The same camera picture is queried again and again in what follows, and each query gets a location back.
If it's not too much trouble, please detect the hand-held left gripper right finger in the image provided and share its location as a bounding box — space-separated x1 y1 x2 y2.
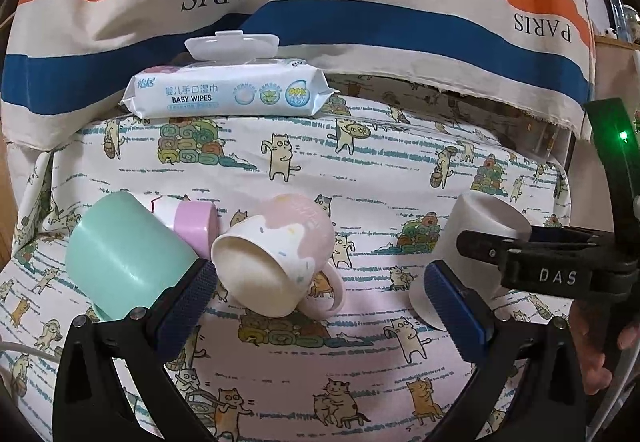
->
424 259 587 442

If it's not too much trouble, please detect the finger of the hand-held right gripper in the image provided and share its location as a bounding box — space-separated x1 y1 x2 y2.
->
456 228 532 274
527 223 618 245

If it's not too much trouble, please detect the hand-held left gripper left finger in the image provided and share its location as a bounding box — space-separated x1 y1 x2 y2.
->
52 258 218 442

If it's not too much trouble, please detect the white cup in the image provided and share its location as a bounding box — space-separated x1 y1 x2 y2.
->
409 191 531 330

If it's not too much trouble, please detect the mint green cup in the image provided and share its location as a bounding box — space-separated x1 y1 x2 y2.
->
65 191 201 323

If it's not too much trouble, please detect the person's right hand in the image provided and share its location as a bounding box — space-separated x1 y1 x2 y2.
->
570 302 640 396

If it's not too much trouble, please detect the white tube with pink cap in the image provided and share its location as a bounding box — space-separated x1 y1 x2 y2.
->
145 195 219 259

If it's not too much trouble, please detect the pink and cream mug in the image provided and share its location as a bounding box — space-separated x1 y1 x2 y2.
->
211 193 347 320

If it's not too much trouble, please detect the cat print bedsheet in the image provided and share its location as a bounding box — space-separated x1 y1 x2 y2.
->
0 72 576 442

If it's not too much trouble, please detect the wooden shelf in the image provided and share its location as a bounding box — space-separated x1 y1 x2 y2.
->
592 0 640 106

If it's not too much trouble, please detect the baby wipes pack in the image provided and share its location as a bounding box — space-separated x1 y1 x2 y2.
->
121 30 337 119

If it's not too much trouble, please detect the grey cable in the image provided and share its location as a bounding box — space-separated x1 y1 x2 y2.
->
585 347 640 442

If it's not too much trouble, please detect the white cable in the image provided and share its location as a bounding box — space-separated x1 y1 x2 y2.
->
0 339 63 388

